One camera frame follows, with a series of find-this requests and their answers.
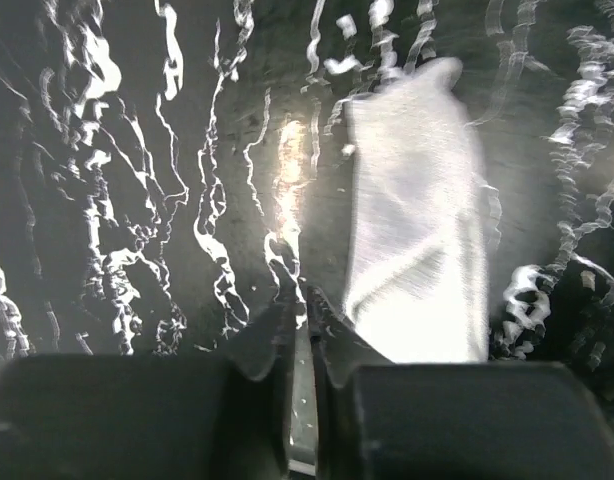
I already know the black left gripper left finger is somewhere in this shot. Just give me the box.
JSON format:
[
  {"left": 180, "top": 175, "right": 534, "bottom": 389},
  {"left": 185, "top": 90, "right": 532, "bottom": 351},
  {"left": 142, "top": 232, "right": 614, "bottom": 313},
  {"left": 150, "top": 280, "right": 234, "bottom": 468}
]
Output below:
[{"left": 0, "top": 279, "right": 297, "bottom": 479}]

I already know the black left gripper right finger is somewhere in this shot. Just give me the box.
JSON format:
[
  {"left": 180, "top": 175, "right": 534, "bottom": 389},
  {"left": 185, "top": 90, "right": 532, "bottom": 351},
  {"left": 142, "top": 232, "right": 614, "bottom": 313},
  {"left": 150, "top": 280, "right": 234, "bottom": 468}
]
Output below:
[{"left": 307, "top": 287, "right": 614, "bottom": 480}]

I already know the grey cloth napkin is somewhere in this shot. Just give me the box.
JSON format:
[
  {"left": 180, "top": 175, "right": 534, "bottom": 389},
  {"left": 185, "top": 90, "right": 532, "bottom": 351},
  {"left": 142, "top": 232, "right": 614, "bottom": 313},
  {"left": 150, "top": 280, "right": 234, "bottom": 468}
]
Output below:
[{"left": 343, "top": 58, "right": 489, "bottom": 363}]

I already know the black marbled table mat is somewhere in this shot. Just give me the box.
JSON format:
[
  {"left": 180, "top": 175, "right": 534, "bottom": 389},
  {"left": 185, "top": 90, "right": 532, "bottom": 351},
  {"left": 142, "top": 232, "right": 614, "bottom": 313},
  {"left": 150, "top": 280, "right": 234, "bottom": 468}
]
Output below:
[{"left": 0, "top": 1, "right": 614, "bottom": 404}]

